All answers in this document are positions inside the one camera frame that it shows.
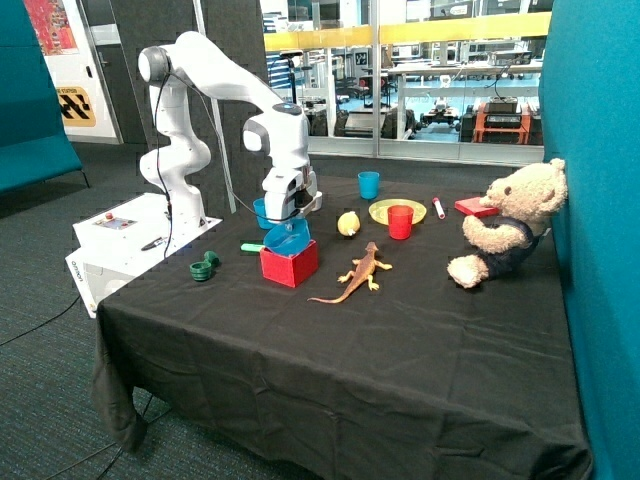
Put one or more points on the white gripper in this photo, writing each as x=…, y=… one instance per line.
x=291, y=193

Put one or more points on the blue plastic bowl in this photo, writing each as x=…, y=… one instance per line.
x=288, y=238

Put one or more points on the yellow ball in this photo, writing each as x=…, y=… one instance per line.
x=348, y=224

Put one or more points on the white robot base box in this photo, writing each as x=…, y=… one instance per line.
x=123, y=242

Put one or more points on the red square pot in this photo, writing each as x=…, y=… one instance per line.
x=292, y=270

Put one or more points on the green threaded pot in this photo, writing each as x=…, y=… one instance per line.
x=201, y=271

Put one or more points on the blue cup near left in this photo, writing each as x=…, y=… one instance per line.
x=261, y=216

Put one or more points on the blue cup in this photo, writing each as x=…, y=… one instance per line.
x=368, y=184
x=261, y=216

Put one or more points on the green highlighter marker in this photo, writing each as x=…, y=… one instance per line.
x=251, y=247

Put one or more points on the blue cup far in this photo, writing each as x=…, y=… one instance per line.
x=368, y=184

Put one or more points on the yellow plastic plate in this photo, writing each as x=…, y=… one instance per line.
x=378, y=211

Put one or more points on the green threaded lid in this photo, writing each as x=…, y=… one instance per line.
x=212, y=258

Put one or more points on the orange toy lizard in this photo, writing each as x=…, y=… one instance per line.
x=363, y=272

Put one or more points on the red plastic cup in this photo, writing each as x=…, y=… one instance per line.
x=400, y=221

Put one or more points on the red white marker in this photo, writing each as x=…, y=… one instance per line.
x=439, y=208

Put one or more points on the black tablecloth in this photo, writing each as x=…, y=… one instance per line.
x=418, y=380

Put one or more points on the red flat block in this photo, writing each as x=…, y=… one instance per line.
x=472, y=206

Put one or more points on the yellow black sign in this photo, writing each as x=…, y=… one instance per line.
x=76, y=108

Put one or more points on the beige teddy bear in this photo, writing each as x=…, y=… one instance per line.
x=527, y=200

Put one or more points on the teal sofa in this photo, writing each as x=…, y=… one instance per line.
x=34, y=145

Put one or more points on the red wall poster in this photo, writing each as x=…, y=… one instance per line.
x=52, y=28

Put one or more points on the teal partition wall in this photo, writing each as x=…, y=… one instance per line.
x=590, y=112

